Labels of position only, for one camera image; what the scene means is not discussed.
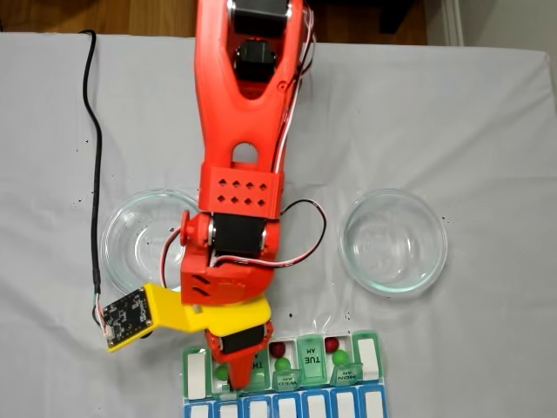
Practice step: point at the green round pill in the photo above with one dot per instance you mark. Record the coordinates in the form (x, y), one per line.
(221, 371)
(340, 358)
(282, 365)

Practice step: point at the red round pill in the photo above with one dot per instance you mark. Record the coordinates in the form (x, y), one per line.
(277, 348)
(332, 344)

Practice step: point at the weekly pill organizer box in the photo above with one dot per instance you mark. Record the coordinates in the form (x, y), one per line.
(313, 370)

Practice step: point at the glass bowl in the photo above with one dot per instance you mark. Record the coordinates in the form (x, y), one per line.
(122, 252)
(391, 278)

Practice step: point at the white table cloth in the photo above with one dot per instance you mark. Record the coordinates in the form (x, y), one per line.
(435, 130)

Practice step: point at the white baseboard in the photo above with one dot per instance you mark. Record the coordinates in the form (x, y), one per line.
(450, 22)

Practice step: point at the camera board on yellow mount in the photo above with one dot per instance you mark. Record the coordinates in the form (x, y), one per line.
(128, 318)

